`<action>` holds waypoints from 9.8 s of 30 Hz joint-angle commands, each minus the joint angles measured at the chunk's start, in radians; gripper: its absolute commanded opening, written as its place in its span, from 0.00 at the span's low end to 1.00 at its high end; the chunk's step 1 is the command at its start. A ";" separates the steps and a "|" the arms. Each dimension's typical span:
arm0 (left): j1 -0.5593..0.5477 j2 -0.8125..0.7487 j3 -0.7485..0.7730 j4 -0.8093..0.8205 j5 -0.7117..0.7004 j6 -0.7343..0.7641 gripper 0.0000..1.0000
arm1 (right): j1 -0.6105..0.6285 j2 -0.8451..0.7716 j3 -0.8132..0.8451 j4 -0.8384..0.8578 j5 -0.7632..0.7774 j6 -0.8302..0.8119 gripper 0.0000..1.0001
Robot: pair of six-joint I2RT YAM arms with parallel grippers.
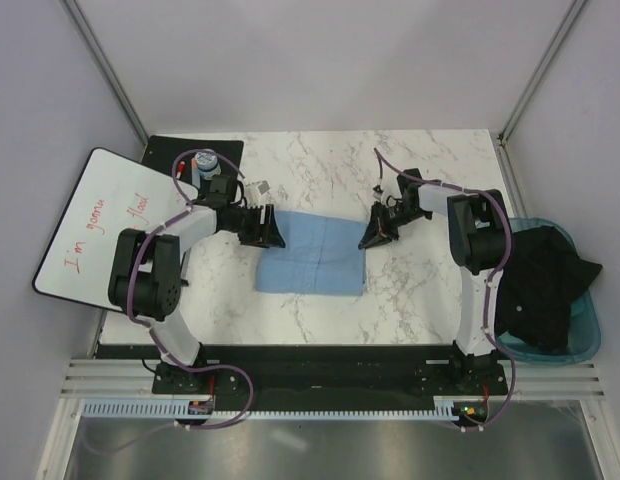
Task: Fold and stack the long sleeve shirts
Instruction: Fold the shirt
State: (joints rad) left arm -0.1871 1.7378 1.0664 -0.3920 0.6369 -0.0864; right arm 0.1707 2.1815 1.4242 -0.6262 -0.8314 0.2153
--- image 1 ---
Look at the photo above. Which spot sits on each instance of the blue white round container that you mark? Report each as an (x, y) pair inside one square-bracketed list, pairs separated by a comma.
[(207, 164)]

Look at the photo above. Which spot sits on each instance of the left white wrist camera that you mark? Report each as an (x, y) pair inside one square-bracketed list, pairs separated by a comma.
[(255, 191)]

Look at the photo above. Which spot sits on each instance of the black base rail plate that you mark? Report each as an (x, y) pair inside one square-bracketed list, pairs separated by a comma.
[(303, 378)]

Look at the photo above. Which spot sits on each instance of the white slotted cable duct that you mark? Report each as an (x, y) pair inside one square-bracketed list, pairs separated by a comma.
[(183, 409)]

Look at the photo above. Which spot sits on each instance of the light blue long sleeve shirt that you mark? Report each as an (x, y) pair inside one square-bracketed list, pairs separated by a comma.
[(321, 257)]

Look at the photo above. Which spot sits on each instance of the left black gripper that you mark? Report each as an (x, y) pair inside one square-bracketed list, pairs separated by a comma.
[(266, 235)]

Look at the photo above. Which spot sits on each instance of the black clothes in bin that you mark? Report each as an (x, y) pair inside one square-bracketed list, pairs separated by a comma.
[(542, 279)]

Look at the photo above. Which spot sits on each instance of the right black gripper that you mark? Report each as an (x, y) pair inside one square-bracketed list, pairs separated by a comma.
[(379, 231)]

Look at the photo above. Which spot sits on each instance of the red white marker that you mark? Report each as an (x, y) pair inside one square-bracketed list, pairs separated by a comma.
[(180, 169)]

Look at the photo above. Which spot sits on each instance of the light blue marker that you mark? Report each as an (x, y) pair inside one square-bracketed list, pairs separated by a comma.
[(195, 177)]

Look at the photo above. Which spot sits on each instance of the black mat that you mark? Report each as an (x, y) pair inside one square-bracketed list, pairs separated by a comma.
[(161, 151)]

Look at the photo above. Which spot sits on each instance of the white dry-erase board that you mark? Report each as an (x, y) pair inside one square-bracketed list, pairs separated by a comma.
[(112, 194)]

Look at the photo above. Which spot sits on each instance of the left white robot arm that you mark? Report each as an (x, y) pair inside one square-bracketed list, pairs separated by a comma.
[(146, 275)]

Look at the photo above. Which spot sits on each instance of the teal plastic bin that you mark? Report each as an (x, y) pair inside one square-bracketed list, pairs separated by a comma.
[(584, 333)]

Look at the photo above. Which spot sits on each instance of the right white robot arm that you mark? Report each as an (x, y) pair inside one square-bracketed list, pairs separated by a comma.
[(480, 243)]

